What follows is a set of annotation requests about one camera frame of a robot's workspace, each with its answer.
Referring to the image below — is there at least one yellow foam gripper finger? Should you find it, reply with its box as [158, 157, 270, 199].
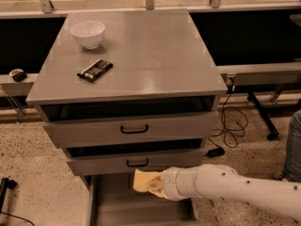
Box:
[147, 173, 166, 198]

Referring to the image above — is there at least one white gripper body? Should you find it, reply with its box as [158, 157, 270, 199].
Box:
[162, 167, 184, 202]

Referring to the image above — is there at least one yellow sponge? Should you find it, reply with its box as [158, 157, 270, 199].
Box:
[133, 169, 162, 192]

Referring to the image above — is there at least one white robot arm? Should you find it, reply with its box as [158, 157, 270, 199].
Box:
[147, 164, 301, 222]

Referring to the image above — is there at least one grey middle drawer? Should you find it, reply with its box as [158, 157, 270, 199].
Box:
[67, 138, 203, 176]

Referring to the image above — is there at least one grey drawer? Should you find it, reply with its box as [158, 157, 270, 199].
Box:
[44, 96, 218, 148]
[67, 138, 203, 176]
[87, 172, 204, 226]

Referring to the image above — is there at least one grey bottom drawer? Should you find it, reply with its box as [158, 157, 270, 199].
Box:
[87, 172, 204, 226]

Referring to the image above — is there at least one grey top drawer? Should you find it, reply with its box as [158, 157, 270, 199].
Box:
[44, 96, 218, 148]

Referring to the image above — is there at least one grey drawer cabinet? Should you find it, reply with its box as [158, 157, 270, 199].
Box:
[25, 8, 229, 226]

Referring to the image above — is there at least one black power adapter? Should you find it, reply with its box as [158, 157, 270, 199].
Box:
[205, 147, 225, 158]

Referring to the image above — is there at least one black stand leg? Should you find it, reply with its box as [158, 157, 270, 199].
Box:
[247, 91, 279, 140]

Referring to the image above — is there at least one blue jeans leg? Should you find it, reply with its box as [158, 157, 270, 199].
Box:
[283, 111, 301, 183]

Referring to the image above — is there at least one black snack bar packet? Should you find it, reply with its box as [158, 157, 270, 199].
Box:
[77, 59, 113, 83]

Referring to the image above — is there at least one black tripod foot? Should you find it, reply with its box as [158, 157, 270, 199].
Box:
[0, 178, 17, 214]

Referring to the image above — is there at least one white ceramic bowl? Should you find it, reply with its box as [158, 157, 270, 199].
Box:
[70, 21, 105, 49]

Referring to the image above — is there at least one black tape measure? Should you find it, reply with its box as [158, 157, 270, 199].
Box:
[9, 69, 27, 82]

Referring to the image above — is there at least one black power cable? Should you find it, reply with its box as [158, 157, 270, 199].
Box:
[207, 85, 249, 149]

